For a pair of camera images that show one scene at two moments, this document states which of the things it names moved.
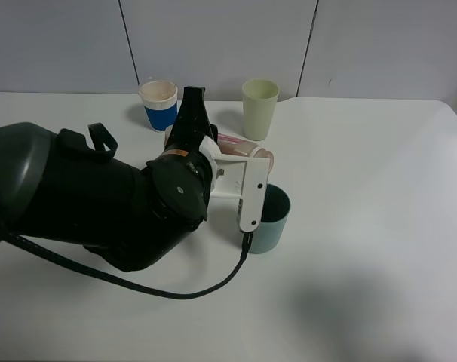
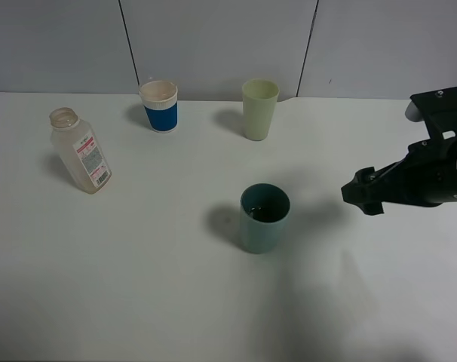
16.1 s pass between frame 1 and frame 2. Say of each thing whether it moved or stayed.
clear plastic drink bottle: moved
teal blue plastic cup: stayed
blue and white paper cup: stayed
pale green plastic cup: stayed
